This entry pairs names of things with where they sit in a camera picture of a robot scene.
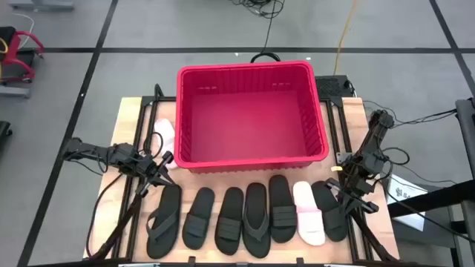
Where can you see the black desk frame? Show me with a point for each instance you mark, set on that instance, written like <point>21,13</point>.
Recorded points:
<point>445,194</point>

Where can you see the small yellow tag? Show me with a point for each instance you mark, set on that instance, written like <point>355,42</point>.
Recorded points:
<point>336,168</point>

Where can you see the grey metal post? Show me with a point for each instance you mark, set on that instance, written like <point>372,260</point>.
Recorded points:
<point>465,130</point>

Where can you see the black slide sandal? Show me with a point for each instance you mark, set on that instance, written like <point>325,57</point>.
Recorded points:
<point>228,207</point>
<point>196,237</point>
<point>280,193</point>
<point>330,226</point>

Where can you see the white printed paper sheet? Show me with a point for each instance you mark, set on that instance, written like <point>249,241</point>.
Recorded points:
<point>402,189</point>

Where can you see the pale pink slide sandal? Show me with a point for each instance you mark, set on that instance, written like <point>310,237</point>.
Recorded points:
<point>308,222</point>
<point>165,133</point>

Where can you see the black aluminium table frame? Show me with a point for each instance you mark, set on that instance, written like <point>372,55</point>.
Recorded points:
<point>148,99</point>

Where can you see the grey metal beam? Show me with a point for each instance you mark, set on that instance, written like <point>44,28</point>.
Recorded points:
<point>15,91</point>
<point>41,5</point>

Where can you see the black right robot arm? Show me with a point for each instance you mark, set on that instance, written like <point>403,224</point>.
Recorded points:
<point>375,137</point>

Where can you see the red plastic bin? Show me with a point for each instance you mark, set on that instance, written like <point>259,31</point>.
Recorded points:
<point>245,126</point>

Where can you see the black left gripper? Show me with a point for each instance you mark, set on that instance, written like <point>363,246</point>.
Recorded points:
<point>152,170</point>

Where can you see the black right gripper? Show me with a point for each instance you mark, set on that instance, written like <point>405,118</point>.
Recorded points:
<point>356,187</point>

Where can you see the black chair caster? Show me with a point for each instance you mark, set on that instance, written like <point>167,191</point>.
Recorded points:
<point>3,130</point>

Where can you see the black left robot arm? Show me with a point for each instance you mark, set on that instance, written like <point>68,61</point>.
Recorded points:
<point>118,154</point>

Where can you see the black flip-flop sandal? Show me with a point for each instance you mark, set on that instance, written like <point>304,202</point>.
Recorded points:
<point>163,244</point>
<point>256,200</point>

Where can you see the red rolling cart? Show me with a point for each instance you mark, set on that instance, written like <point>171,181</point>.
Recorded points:
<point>13,55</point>

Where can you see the black perforated box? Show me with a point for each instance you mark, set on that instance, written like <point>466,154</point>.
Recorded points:
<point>330,87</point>

